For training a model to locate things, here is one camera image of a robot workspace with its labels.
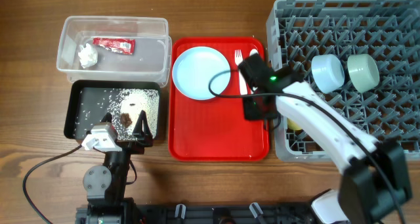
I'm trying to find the white rice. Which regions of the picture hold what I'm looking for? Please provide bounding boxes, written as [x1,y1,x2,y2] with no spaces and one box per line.
[77,87,160,142]

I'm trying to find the yellow plastic cup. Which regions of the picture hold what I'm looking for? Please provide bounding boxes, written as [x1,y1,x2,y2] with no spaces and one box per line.
[287,118,302,131]

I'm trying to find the white plastic fork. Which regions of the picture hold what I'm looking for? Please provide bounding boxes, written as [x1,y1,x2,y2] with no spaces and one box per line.
[234,49,248,95]

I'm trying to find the white plastic spoon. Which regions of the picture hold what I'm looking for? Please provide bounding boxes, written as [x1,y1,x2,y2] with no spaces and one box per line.
[249,49,259,57]

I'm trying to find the white napkin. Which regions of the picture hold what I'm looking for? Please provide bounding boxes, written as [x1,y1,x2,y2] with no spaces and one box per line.
[78,43,98,68]

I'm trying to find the red ketchup packet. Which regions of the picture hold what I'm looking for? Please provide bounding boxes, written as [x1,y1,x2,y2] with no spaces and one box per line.
[93,37,135,55]

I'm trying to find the light blue small bowl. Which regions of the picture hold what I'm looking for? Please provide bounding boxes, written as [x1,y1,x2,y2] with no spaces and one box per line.
[311,54,345,93]

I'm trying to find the light blue plate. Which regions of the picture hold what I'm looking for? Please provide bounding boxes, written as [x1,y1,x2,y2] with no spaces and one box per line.
[172,47,230,101]

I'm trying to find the mint green bowl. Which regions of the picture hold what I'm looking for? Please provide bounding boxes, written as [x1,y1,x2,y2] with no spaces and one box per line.
[347,54,380,93]

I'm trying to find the brown food scrap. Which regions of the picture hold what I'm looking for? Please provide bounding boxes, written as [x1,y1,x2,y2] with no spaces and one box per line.
[120,113,133,128]

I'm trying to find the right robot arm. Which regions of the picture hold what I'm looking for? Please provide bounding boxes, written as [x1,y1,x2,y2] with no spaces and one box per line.
[238,54,413,223]

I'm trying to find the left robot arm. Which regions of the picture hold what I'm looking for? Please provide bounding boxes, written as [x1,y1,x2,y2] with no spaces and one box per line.
[75,111,153,224]

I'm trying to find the grey dishwasher rack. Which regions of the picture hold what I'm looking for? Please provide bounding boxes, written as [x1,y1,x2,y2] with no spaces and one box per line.
[266,0,419,161]

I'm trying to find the black plastic tray bin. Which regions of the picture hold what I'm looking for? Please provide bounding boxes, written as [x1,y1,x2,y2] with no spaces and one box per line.
[64,80,161,142]

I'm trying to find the red serving tray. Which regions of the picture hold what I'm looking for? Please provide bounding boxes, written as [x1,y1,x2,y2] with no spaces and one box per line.
[167,36,270,162]

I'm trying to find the clear plastic bin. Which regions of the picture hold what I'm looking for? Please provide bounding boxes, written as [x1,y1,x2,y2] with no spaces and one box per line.
[56,16,172,87]

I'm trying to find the right black cable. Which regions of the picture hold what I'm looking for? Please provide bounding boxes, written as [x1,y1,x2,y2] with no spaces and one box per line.
[208,68,408,224]

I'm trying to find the black cable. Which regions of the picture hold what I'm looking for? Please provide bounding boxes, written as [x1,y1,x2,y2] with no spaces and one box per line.
[208,68,408,224]
[22,144,83,224]

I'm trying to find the left black cable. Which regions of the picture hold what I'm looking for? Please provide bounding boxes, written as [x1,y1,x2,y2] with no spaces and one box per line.
[22,144,83,224]

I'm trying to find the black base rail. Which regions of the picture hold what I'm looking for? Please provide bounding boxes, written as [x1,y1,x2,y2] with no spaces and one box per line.
[75,202,316,224]

